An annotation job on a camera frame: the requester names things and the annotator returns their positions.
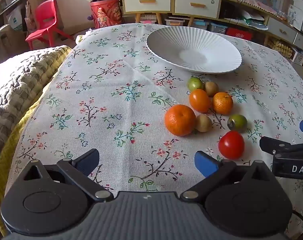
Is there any floral tablecloth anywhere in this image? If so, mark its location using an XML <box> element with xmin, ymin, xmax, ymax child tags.
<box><xmin>5</xmin><ymin>23</ymin><xmax>303</xmax><ymax>240</ymax></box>

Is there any small patterned box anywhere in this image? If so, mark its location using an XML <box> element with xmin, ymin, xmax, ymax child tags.
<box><xmin>291</xmin><ymin>51</ymin><xmax>303</xmax><ymax>65</ymax></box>

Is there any white ribbed plate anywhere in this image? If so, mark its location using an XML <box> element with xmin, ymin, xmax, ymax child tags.
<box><xmin>146</xmin><ymin>26</ymin><xmax>242</xmax><ymax>75</ymax></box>

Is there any clear storage box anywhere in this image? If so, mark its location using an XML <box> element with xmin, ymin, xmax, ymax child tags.
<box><xmin>165</xmin><ymin>17</ymin><xmax>185</xmax><ymax>27</ymax></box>
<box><xmin>140</xmin><ymin>14</ymin><xmax>157</xmax><ymax>24</ymax></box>

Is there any red plastic chair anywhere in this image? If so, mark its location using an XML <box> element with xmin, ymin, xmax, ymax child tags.
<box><xmin>25</xmin><ymin>0</ymin><xmax>73</xmax><ymax>50</ymax></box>

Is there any red flat box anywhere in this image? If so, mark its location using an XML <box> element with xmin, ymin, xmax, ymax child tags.
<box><xmin>226</xmin><ymin>27</ymin><xmax>253</xmax><ymax>40</ymax></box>

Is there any green lime with dark spot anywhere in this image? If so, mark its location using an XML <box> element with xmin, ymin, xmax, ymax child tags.
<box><xmin>227</xmin><ymin>114</ymin><xmax>247</xmax><ymax>132</ymax></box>

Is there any red printed bucket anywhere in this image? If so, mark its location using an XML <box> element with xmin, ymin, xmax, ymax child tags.
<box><xmin>90</xmin><ymin>0</ymin><xmax>123</xmax><ymax>29</ymax></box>

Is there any large orange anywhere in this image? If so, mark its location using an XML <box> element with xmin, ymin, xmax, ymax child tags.
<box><xmin>164</xmin><ymin>104</ymin><xmax>197</xmax><ymax>137</ymax></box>

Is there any yellow blanket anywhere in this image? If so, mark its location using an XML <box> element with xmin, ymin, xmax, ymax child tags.
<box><xmin>0</xmin><ymin>46</ymin><xmax>74</xmax><ymax>237</ymax></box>

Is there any white cabinet drawer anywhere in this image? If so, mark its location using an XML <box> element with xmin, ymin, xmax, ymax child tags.
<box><xmin>175</xmin><ymin>0</ymin><xmax>220</xmax><ymax>15</ymax></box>
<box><xmin>123</xmin><ymin>0</ymin><xmax>171</xmax><ymax>13</ymax></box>

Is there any beige knitted blanket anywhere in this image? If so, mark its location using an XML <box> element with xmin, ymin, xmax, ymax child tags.
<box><xmin>0</xmin><ymin>45</ymin><xmax>72</xmax><ymax>175</ymax></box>

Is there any red tomato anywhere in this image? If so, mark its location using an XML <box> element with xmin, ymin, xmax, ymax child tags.
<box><xmin>218</xmin><ymin>131</ymin><xmax>245</xmax><ymax>160</ymax></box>

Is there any smooth orange persimmon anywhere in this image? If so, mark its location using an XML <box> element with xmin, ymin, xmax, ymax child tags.
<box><xmin>189</xmin><ymin>89</ymin><xmax>211</xmax><ymax>113</ymax></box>

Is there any blue lidded storage box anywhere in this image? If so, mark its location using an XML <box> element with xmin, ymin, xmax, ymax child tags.
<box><xmin>209</xmin><ymin>22</ymin><xmax>228</xmax><ymax>34</ymax></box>
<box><xmin>193</xmin><ymin>19</ymin><xmax>209</xmax><ymax>29</ymax></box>

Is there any pile of papers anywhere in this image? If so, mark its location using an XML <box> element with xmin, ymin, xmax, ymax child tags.
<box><xmin>239</xmin><ymin>10</ymin><xmax>268</xmax><ymax>29</ymax></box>

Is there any long low wooden stand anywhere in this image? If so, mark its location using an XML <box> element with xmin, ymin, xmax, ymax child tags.
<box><xmin>219</xmin><ymin>0</ymin><xmax>303</xmax><ymax>55</ymax></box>

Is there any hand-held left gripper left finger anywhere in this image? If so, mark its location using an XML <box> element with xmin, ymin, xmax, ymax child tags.
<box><xmin>23</xmin><ymin>148</ymin><xmax>115</xmax><ymax>203</ymax></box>

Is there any black cable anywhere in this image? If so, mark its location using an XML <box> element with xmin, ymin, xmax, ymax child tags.
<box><xmin>291</xmin><ymin>210</ymin><xmax>303</xmax><ymax>230</ymax></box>

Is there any yellow bead toy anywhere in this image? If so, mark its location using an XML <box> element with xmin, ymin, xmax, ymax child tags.
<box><xmin>268</xmin><ymin>36</ymin><xmax>293</xmax><ymax>58</ymax></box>

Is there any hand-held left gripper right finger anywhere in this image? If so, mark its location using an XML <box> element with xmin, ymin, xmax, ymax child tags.
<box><xmin>180</xmin><ymin>151</ymin><xmax>273</xmax><ymax>203</ymax></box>

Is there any brown kiwi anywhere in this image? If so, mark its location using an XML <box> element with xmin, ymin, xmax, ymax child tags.
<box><xmin>195</xmin><ymin>114</ymin><xmax>213</xmax><ymax>133</ymax></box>
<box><xmin>204</xmin><ymin>81</ymin><xmax>219</xmax><ymax>97</ymax></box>

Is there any small tangerine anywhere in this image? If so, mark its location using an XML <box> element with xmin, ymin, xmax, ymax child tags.
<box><xmin>213</xmin><ymin>92</ymin><xmax>234</xmax><ymax>115</ymax></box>

